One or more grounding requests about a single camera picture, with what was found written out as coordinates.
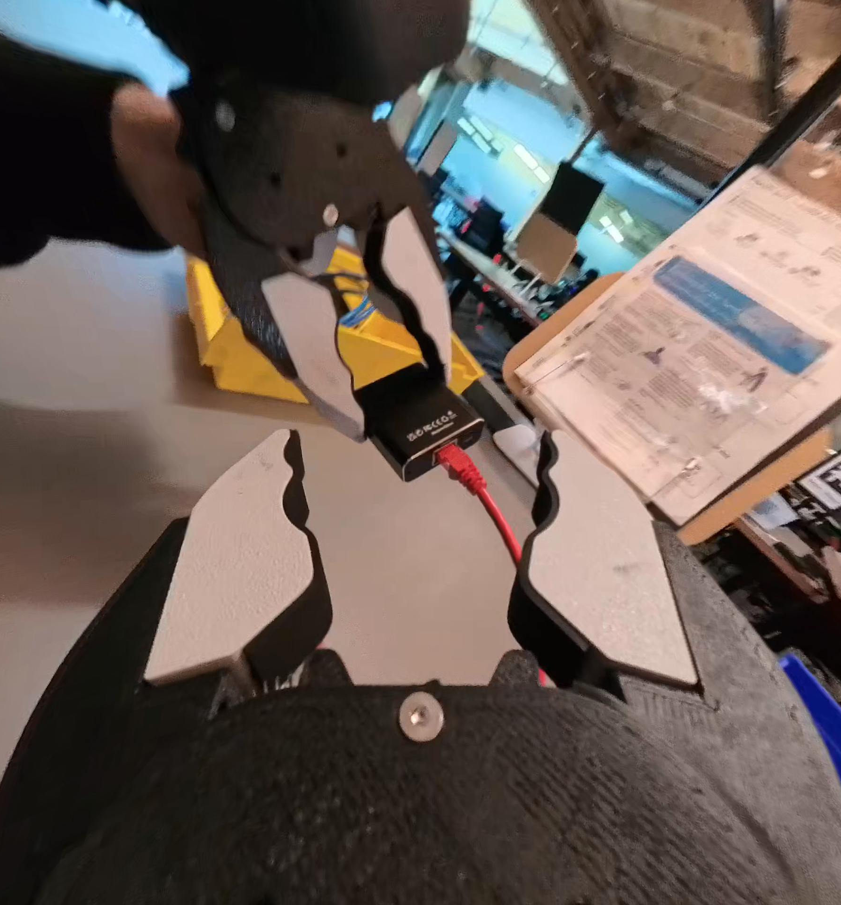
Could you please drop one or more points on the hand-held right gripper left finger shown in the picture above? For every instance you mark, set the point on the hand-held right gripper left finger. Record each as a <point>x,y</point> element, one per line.
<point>236,558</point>

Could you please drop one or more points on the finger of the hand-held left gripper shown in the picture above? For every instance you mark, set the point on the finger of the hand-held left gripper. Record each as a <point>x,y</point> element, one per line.
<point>417,283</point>
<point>314,339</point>

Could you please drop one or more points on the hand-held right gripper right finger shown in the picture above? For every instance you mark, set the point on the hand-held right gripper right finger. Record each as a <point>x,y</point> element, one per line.
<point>604,573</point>

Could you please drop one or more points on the black network adapter box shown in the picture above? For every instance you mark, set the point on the black network adapter box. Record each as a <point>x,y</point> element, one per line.
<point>413,417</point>

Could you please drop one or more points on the person's left forearm black sleeve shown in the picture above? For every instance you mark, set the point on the person's left forearm black sleeve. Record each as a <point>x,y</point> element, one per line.
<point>38,141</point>

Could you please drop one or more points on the person's left hand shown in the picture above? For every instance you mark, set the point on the person's left hand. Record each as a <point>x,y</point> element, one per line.
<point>152,162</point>

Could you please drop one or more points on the yellow plastic bin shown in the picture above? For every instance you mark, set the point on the yellow plastic bin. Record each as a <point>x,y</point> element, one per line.
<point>243,360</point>

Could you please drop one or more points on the brown cardboard panel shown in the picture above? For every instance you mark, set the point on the brown cardboard panel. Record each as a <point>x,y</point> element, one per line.
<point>544,247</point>

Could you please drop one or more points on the wooden board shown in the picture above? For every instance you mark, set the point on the wooden board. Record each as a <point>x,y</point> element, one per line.
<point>752,481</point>

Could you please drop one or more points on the black hanging panel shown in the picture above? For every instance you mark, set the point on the black hanging panel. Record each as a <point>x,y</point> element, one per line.
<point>570,196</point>

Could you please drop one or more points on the printed instruction sheet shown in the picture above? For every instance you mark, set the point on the printed instruction sheet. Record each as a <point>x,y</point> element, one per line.
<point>703,353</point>

